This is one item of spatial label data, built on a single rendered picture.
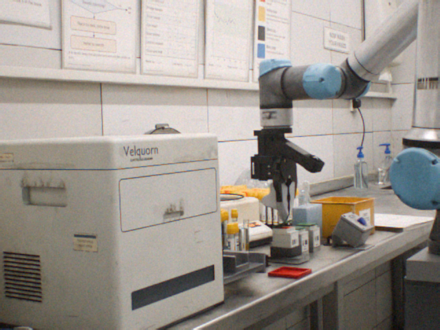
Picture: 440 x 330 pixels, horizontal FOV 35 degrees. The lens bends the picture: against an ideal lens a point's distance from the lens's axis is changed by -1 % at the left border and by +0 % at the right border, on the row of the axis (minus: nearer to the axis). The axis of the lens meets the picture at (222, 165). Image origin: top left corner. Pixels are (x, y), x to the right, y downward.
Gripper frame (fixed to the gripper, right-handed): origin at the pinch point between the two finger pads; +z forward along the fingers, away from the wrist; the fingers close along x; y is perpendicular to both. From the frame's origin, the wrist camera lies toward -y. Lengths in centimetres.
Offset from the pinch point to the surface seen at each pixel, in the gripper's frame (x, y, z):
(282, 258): 2.7, -0.1, 9.2
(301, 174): -123, 60, 1
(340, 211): -31.2, 0.8, 2.7
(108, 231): 66, -7, -7
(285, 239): 2.0, -0.5, 4.9
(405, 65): -240, 53, -51
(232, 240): 20.5, 1.5, 2.5
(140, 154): 59, -8, -17
